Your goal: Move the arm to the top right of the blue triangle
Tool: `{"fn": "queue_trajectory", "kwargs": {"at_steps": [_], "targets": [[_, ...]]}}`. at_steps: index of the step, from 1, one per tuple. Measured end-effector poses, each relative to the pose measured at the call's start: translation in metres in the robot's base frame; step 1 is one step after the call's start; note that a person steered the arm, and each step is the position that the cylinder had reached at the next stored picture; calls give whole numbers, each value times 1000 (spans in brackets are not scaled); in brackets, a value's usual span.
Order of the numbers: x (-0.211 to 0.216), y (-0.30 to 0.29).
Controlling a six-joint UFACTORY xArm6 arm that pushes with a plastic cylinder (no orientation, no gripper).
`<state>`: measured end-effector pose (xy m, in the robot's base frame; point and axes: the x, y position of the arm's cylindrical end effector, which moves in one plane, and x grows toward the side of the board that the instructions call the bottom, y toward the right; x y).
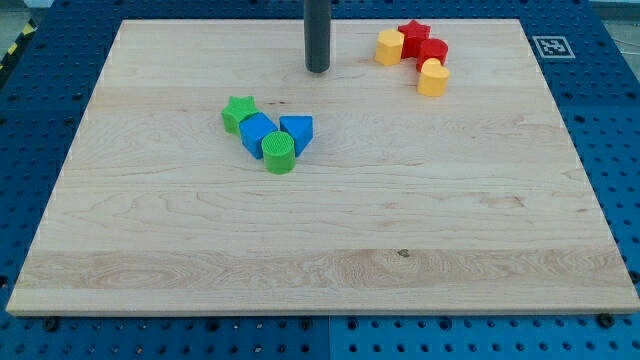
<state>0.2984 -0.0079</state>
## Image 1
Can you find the green star block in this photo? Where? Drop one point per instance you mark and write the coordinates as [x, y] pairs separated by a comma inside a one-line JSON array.
[[237, 110]]

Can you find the wooden board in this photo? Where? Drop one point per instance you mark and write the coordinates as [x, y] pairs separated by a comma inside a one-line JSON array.
[[471, 203]]

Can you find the black bolt right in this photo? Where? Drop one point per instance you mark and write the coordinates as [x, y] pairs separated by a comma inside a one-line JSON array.
[[605, 320]]

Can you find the red cylinder block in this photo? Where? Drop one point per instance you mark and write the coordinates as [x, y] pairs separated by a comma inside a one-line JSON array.
[[431, 48]]

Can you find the red star block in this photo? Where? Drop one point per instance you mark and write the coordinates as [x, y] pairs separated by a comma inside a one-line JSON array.
[[414, 34]]

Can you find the yellow heart block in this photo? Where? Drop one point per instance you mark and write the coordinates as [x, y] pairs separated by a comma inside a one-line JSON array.
[[433, 78]]

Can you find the green cylinder block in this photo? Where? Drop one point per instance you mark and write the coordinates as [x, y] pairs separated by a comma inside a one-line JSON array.
[[278, 152]]

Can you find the black bolt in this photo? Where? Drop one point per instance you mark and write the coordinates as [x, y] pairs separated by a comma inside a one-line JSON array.
[[605, 320], [50, 324]]

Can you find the black bolt left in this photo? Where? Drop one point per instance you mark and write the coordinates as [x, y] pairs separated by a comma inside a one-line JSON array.
[[50, 324]]

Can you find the white fiducial marker tag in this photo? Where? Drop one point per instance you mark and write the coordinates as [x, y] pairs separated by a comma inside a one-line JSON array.
[[553, 47]]

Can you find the blue cube block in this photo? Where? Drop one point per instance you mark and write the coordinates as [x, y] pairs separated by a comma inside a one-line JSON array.
[[253, 130]]

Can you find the yellow hexagon block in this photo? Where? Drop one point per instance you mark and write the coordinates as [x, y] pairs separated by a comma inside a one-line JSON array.
[[389, 47]]

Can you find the blue triangle block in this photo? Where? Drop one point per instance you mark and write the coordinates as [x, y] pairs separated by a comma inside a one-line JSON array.
[[300, 128]]

